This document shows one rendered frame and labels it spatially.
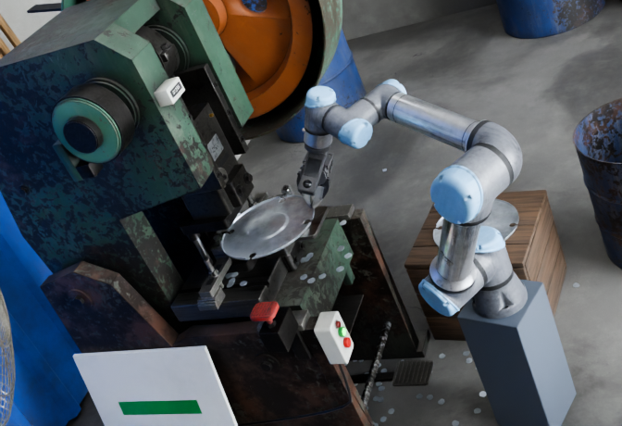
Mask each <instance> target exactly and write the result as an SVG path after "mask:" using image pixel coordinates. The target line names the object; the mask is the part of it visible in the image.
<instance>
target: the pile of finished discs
mask: <svg viewBox="0 0 622 426"><path fill-rule="evenodd" d="M518 222H519V216H518V212H517V210H516V208H515V207H514V206H513V205H511V204H510V203H508V202H505V201H503V200H499V199H494V201H493V205H492V209H491V214H490V216H489V217H488V218H487V220H486V221H484V222H483V223H481V226H489V227H493V228H494V229H496V230H498V231H499V232H500V234H501V235H502V237H503V239H504V241H505V240H507V239H508V238H509V237H510V236H511V235H512V234H513V232H514V231H515V230H516V227H517V225H515V226H514V227H510V226H509V225H510V224H511V223H515V224H518ZM442 223H443V217H441V218H440V220H439V221H438V222H437V224H436V225H437V226H436V228H439V227H440V226H442ZM441 234H442V230H438V229H435V230H433V239H434V242H435V244H436V245H437V246H440V240H441Z"/></svg>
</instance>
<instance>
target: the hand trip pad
mask: <svg viewBox="0 0 622 426"><path fill-rule="evenodd" d="M278 310H279V304H278V303H277V302H275V301H272V302H262V303H258V304H256V305H255V306H254V308H253V310H252V312H251V314H250V319H251V321H254V322H256V321H266V322H267V324H270V323H272V322H273V319H274V318H275V316H276V314H277V312H278Z"/></svg>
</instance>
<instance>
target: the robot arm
mask: <svg viewBox="0 0 622 426"><path fill-rule="evenodd" d="M335 96H336V94H335V93H334V91H333V90H332V89H330V88H329V87H326V86H316V87H314V88H311V89H309V90H308V92H307V93H306V100H305V128H302V132H304V133H305V134H304V142H305V143H304V147H305V150H307V153H306V155H305V158H304V160H303V165H302V166H301V167H300V169H301V171H298V173H297V175H298V177H297V181H296V182H297V186H298V188H297V189H298V192H299V193H300V194H301V195H302V197H303V199H304V200H305V202H306V203H307V205H308V206H309V207H310V208H313V209H314V208H316V207H317V206H318V205H319V204H320V202H321V201H322V200H323V198H324V197H325V195H326V194H327V192H328V190H329V188H330V177H328V172H329V168H330V173H331V170H332V163H333V154H332V153H328V151H329V150H330V147H331V143H332V136H334V137H335V138H337V139H338V140H340V142H342V143H343V144H347V145H349V146H351V147H352V148H354V149H358V148H361V147H363V146H365V145H366V144H367V141H368V140H370V138H371V136H372V132H373V129H372V127H373V126H375V125H376V124H377V123H379V122H380V121H381V120H383V119H389V120H391V121H393V122H396V123H398V124H400V125H403V126H405V127H407V128H409V129H411V130H414V131H416V132H420V133H422V134H424V135H427V136H428V137H431V138H433V139H435V140H438V141H440V142H442V143H445V144H448V145H450V146H452V147H455V148H457V149H459V150H462V151H464V152H465V153H464V154H463V155H462V156H460V157H459V158H458V159H457V160H456V161H455V162H454V163H453V164H452V165H450V166H449V167H447V168H445V169H444V170H442V171H441V172H440V174H439V175H438V177H436V178H435V180H434V181H433V183H432V185H431V187H430V197H431V201H432V202H434V203H435V204H434V207H435V208H436V210H437V211H438V213H439V214H440V215H441V216H442V217H443V223H442V234H441V240H440V246H439V253H438V255H437V256H436V257H435V258H434V259H433V260H432V262H431V264H430V267H429V275H428V276H427V277H426V278H425V279H423V280H422V282H421V283H420V284H419V285H418V290H419V292H420V294H421V295H422V297H423V298H424V299H425V301H426V302H427V303H428V304H429V305H430V306H431V307H432V308H433V309H435V310H436V311H437V312H439V313H440V314H442V315H444V316H447V317H450V316H452V315H453V314H454V313H456V312H457V311H459V310H460V308H461V307H462V306H463V305H464V304H465V303H466V302H467V301H468V300H469V299H470V298H471V304H472V306H473V308H474V310H475V312H476V313H477V314H479V315H480V316H482V317H483V318H486V319H502V318H506V317H509V316H511V315H513V314H515V313H517V312H518V311H519V310H520V309H521V308H522V307H523V306H524V305H525V304H526V302H527V299H528V293H527V289H526V286H525V284H524V283H523V282H522V281H521V280H520V279H518V277H517V276H516V274H515V273H514V271H513V268H512V265H511V262H510V259H509V256H508V253H507V250H506V247H505V241H504V239H503V237H502V235H501V234H500V232H499V231H498V230H496V229H494V228H493V227H489V226H481V223H483V222H484V221H486V220H487V218H488V217H489V216H490V214H491V209H492V205H493V201H494V199H495V198H496V197H497V196H498V195H499V194H500V193H501V192H502V191H503V190H504V189H506V188H507V187H508V186H509V185H510V184H511V183H512V182H513V181H514V180H515V179H516V178H517V176H518V175H519V173H520V171H521V168H522V161H523V160H522V152H521V149H520V146H519V144H518V142H517V141H516V138H515V137H514V136H513V135H512V134H511V133H510V132H509V131H508V130H507V129H505V128H504V127H502V126H500V125H498V124H496V123H494V122H491V121H488V120H486V119H484V120H481V121H476V120H473V119H470V118H467V117H464V116H462V115H459V114H457V113H454V112H452V111H450V110H447V109H444V108H442V107H439V106H435V105H433V104H431V103H428V102H425V101H423V100H420V99H418V98H415V97H413V96H411V95H408V94H406V90H405V88H404V87H403V85H402V84H400V83H399V82H398V81H397V80H394V79H389V80H387V81H385V82H383V83H381V84H379V85H377V86H376V87H375V89H373V90H372V91H371V92H369V93H368V94H366V95H365V96H364V97H362V98H361V99H359V100H358V101H357V102H355V103H354V104H353V105H351V106H350V107H348V108H344V107H342V106H340V105H338V104H337V103H336V102H335V101H336V97H335ZM329 155H330V156H329ZM312 195H314V199H313V200H314V202H313V201H312V200H311V196H312Z"/></svg>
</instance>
